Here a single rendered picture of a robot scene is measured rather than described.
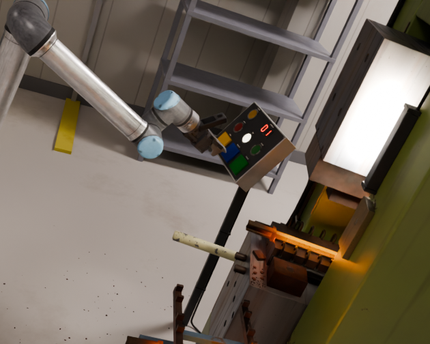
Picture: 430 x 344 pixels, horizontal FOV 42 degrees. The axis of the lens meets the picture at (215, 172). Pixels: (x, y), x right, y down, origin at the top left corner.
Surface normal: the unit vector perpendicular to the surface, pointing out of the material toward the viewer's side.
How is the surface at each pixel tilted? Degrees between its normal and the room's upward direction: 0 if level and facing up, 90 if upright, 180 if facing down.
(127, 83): 90
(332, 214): 90
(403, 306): 90
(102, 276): 0
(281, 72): 90
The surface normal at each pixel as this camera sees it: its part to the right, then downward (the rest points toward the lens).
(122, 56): 0.14, 0.49
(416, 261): -0.07, 0.43
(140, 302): 0.34, -0.84
